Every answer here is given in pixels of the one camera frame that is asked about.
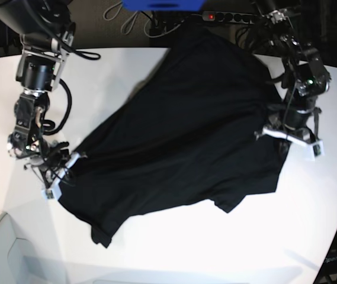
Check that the white bin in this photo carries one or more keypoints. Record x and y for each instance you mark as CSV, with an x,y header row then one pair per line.
x,y
19,261

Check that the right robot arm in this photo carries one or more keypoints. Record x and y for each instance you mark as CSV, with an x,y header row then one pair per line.
x,y
46,34

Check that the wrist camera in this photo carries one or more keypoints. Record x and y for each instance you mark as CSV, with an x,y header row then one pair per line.
x,y
51,193
314,150

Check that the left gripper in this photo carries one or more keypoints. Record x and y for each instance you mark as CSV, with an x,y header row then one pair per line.
x,y
295,125

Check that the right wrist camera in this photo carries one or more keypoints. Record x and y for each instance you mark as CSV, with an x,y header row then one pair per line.
x,y
51,193

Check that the blue box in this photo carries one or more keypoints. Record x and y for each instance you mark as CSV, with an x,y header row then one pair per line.
x,y
163,5

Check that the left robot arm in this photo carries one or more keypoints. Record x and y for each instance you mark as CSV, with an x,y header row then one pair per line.
x,y
305,76

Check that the black power strip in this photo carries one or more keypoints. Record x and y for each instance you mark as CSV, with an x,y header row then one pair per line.
x,y
229,17

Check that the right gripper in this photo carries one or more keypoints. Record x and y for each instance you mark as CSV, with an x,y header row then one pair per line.
x,y
51,163

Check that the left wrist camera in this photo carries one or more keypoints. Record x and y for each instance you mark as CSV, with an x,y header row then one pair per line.
x,y
314,150

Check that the black t-shirt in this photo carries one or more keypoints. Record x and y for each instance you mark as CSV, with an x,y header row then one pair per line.
x,y
186,136

